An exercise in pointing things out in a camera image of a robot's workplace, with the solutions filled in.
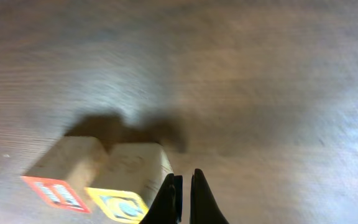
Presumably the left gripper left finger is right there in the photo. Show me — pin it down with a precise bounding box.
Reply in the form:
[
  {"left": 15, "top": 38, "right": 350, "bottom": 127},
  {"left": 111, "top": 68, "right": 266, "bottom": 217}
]
[{"left": 140, "top": 174, "right": 183, "bottom": 224}]

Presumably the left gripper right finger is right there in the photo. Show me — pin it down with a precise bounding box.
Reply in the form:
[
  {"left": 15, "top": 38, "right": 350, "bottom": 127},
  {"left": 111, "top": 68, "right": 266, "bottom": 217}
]
[{"left": 190, "top": 169, "right": 229, "bottom": 224}]

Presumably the yellow C block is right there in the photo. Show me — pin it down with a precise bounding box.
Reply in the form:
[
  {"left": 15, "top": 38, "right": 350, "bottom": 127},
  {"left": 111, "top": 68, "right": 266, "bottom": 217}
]
[{"left": 86, "top": 143, "right": 173, "bottom": 223}]

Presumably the red I block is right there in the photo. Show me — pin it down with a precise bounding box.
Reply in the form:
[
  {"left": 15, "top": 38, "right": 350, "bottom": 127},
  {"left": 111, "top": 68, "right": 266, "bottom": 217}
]
[{"left": 21, "top": 136, "right": 108, "bottom": 213}]

